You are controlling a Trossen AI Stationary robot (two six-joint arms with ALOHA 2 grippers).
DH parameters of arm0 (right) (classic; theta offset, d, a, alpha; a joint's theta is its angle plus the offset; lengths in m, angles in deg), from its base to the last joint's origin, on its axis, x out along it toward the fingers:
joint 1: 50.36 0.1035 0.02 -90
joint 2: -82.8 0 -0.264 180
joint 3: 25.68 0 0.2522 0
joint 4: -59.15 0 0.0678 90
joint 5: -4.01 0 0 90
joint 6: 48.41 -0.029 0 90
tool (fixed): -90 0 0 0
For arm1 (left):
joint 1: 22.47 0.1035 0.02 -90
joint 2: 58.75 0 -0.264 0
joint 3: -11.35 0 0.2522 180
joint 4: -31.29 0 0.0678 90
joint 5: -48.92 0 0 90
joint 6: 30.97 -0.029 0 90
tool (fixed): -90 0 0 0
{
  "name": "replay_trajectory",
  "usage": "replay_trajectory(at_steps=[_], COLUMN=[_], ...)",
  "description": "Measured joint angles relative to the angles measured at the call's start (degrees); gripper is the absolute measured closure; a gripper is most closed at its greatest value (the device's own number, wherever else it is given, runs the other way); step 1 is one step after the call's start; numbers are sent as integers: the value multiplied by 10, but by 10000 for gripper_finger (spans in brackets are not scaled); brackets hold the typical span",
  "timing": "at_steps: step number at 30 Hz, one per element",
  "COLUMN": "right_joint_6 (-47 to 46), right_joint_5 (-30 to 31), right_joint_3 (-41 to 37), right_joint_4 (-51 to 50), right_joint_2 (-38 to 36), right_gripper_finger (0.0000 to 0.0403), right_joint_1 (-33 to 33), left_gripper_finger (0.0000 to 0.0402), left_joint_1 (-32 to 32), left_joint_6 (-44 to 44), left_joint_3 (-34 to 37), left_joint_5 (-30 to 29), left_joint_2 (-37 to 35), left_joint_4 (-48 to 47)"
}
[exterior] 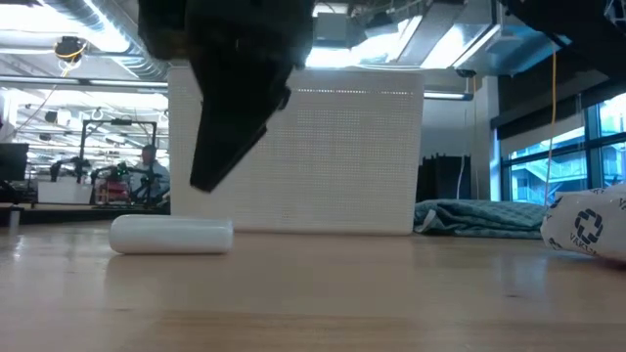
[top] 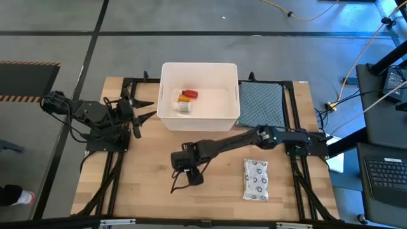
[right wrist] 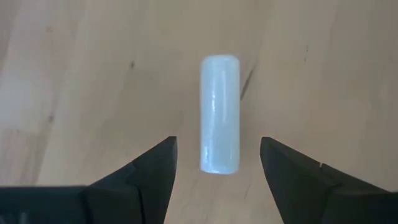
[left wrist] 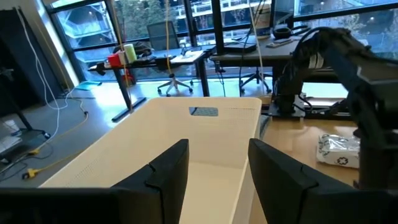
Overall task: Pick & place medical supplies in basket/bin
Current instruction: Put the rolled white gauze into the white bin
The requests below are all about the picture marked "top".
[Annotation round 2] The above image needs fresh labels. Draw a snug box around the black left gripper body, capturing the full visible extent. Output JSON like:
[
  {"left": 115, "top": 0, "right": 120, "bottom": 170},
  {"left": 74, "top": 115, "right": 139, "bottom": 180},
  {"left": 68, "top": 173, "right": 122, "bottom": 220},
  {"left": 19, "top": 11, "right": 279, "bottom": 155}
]
[{"left": 116, "top": 87, "right": 142, "bottom": 139}]

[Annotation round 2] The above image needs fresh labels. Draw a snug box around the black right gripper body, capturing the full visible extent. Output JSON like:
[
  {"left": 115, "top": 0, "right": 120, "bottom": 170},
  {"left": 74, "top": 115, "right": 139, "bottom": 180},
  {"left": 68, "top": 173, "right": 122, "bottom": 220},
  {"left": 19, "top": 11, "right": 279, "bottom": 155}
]
[{"left": 181, "top": 167, "right": 205, "bottom": 187}]

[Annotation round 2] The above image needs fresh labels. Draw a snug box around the labelled white pill bottle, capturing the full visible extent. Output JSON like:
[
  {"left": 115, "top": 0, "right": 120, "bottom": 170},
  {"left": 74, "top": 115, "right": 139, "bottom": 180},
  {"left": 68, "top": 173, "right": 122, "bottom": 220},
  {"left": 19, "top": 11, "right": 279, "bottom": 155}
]
[{"left": 172, "top": 101, "right": 193, "bottom": 113}]

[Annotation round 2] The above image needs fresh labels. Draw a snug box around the white plastic basket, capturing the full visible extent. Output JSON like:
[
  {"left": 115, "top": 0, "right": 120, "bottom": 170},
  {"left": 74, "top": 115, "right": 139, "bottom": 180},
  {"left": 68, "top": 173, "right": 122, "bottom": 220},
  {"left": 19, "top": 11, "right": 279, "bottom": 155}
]
[{"left": 157, "top": 62, "right": 241, "bottom": 132}]

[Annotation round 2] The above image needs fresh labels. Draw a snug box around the silver printed pouch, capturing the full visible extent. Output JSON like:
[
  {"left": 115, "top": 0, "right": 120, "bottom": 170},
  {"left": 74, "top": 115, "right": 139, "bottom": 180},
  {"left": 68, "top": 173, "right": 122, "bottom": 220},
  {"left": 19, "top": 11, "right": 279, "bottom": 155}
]
[{"left": 242, "top": 158, "right": 270, "bottom": 202}]

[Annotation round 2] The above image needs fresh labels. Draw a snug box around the blue quilted cloth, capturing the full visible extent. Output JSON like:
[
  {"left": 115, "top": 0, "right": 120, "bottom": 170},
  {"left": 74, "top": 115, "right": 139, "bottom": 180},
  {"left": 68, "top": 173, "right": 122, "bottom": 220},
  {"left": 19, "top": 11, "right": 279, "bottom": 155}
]
[{"left": 237, "top": 81, "right": 286, "bottom": 130}]

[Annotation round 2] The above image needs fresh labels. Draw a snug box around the black hazard-striped floor mat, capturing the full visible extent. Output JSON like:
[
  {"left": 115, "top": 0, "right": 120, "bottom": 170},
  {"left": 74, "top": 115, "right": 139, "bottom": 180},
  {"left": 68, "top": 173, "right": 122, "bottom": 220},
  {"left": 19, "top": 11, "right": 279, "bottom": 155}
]
[{"left": 0, "top": 60, "right": 61, "bottom": 103}]

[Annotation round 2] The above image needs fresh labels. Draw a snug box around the black chair base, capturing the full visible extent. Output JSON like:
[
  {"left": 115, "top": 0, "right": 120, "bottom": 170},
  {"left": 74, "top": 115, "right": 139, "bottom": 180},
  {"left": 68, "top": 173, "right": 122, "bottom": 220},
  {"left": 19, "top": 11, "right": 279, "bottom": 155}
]
[{"left": 0, "top": 139, "right": 25, "bottom": 154}]

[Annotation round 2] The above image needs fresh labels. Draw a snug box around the person's foot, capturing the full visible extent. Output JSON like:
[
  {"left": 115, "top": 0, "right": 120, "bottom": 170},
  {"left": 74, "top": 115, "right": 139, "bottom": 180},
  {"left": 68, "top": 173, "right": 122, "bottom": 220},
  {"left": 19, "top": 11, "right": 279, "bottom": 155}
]
[{"left": 0, "top": 184, "right": 36, "bottom": 207}]

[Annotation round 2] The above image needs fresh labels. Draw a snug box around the white paper sheet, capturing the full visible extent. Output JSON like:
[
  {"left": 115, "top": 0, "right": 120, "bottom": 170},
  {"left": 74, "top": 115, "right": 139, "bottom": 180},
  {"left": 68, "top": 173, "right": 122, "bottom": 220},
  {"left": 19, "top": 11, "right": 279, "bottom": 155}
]
[{"left": 326, "top": 135, "right": 345, "bottom": 174}]

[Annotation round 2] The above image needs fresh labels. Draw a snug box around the black side table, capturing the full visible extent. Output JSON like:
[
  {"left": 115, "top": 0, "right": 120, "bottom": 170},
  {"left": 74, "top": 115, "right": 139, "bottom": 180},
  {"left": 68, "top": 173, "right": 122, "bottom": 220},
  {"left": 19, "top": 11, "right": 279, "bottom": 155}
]
[{"left": 355, "top": 63, "right": 407, "bottom": 150}]

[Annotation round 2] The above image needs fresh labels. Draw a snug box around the black laptop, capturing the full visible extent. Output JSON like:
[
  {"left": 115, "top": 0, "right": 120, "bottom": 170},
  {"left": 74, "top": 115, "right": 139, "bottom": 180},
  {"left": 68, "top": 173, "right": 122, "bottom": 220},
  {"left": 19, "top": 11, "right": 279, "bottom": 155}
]
[{"left": 356, "top": 142, "right": 407, "bottom": 223}]

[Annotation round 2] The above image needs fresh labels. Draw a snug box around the black power adapter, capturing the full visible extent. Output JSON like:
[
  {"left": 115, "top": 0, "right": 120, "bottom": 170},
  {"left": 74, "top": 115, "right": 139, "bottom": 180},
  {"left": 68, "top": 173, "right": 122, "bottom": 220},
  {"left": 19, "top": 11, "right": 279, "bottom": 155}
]
[{"left": 383, "top": 68, "right": 407, "bottom": 103}]

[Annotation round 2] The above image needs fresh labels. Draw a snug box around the black stand pole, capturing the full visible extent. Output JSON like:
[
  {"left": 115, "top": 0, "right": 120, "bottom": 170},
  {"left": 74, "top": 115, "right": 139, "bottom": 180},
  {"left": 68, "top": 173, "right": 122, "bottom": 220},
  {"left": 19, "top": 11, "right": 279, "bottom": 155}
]
[{"left": 370, "top": 40, "right": 407, "bottom": 76}]

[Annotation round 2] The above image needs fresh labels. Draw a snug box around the pale stand leg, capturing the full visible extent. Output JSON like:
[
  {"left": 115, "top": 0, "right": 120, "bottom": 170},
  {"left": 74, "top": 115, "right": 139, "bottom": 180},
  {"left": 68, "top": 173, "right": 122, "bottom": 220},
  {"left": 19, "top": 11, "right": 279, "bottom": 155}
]
[{"left": 375, "top": 0, "right": 407, "bottom": 48}]

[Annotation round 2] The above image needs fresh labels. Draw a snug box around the black aluminium table frame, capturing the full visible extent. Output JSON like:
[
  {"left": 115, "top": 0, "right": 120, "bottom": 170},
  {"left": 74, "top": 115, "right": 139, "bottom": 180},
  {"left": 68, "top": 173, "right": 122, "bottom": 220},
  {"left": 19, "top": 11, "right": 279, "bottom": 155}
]
[{"left": 74, "top": 70, "right": 340, "bottom": 223}]

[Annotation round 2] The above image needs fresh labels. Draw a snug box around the silver metal bracket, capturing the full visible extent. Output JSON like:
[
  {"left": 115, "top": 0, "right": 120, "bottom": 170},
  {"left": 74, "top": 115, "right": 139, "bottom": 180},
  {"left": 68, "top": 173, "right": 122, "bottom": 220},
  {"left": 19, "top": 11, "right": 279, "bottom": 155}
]
[
  {"left": 98, "top": 218, "right": 137, "bottom": 229},
  {"left": 275, "top": 221, "right": 314, "bottom": 229}
]

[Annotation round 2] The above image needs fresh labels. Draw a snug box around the yellow cable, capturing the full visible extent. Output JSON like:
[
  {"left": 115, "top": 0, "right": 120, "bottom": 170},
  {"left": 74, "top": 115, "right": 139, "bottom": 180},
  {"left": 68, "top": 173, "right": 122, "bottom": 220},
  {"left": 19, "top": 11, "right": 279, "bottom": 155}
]
[{"left": 260, "top": 0, "right": 407, "bottom": 111}]

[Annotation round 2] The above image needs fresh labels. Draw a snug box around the white cable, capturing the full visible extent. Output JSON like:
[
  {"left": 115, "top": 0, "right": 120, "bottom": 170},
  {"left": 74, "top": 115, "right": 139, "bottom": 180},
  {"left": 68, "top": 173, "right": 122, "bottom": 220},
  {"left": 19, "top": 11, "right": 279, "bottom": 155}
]
[{"left": 330, "top": 81, "right": 407, "bottom": 133}]

